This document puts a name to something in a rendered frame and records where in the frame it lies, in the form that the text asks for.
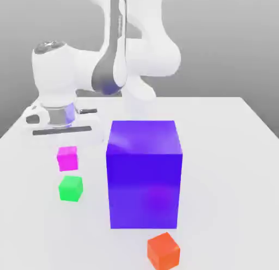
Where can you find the small green cube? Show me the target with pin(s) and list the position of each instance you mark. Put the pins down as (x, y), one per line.
(70, 189)

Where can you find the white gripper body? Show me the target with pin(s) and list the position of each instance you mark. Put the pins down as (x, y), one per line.
(63, 130)

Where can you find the small orange cube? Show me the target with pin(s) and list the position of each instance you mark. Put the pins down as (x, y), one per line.
(163, 251)

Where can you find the small magenta cube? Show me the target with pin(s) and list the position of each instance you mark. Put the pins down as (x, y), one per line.
(67, 160)

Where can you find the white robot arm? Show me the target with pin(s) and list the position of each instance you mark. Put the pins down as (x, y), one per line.
(139, 56)

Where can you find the large purple box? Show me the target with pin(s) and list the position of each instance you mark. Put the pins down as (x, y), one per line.
(143, 183)

